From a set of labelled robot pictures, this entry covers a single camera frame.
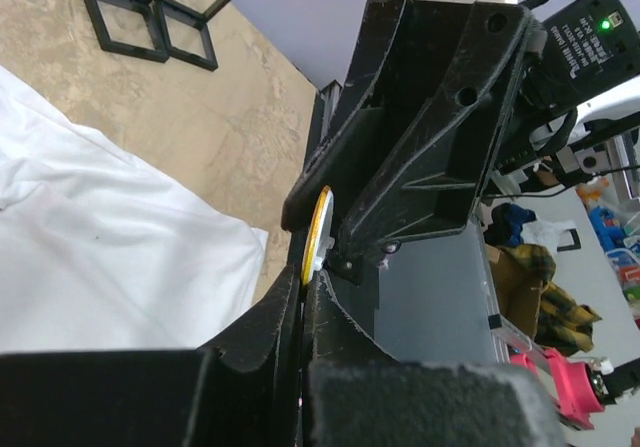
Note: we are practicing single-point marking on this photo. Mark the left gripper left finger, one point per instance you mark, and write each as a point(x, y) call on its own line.
point(241, 388)

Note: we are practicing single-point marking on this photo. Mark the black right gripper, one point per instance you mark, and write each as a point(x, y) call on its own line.
point(432, 180)

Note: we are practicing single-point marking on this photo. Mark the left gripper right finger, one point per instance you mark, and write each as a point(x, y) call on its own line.
point(356, 394)

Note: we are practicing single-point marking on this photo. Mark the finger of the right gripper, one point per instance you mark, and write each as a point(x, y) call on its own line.
point(402, 53)

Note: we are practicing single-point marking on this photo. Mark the yellow pin brooch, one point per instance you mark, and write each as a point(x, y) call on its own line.
point(318, 240)

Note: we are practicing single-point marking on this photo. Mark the white shirt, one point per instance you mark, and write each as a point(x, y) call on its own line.
point(100, 250)

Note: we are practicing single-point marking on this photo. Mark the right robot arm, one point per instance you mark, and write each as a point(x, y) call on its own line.
point(600, 32)

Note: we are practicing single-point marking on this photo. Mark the black display case right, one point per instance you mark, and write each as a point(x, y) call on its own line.
point(192, 18)

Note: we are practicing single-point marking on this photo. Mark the black display case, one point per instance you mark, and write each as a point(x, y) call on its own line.
point(129, 28)
point(192, 18)

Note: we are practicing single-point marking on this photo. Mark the black display case left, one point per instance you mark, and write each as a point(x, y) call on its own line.
point(129, 28)

